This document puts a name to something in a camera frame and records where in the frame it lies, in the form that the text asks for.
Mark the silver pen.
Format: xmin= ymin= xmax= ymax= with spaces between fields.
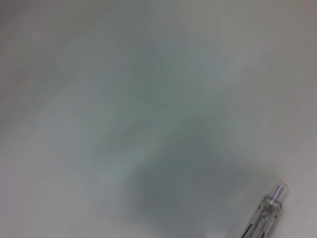
xmin=241 ymin=182 xmax=289 ymax=238

